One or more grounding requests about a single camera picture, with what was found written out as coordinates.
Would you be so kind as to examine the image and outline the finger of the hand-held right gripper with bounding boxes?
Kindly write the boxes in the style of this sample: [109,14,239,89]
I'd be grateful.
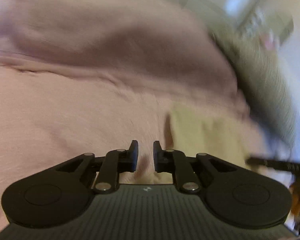
[246,156,300,174]

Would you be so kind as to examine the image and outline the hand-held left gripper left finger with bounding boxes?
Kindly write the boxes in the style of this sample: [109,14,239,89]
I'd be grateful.
[54,140,139,194]

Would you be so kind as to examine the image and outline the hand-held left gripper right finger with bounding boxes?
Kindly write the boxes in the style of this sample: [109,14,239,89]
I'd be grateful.
[153,141,237,194]

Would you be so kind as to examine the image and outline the cream drawstring pants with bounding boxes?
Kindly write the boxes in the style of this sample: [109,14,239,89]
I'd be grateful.
[165,104,273,184]

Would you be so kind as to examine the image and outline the pink fleece blanket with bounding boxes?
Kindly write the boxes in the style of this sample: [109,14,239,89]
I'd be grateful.
[0,65,290,230]

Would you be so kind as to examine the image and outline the grey checked cushion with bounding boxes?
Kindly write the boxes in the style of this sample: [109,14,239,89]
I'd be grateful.
[210,17,298,145]

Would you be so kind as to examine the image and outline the white dressing table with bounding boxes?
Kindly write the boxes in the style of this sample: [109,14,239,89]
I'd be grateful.
[237,5,294,53]

